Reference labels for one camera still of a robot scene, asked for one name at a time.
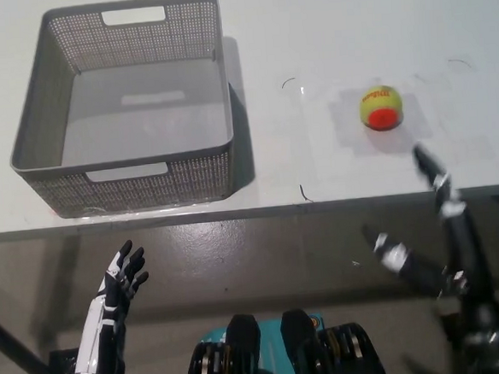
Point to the white and black left hand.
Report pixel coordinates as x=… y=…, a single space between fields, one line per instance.
x=107 y=299

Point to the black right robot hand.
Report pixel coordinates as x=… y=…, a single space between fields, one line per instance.
x=459 y=241

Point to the yellow and orange tennis ball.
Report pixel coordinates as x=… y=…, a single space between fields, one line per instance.
x=380 y=106

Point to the grey perforated plastic basket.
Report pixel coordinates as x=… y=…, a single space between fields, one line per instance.
x=147 y=190

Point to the grey tape patch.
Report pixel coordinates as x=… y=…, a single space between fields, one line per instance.
x=347 y=120

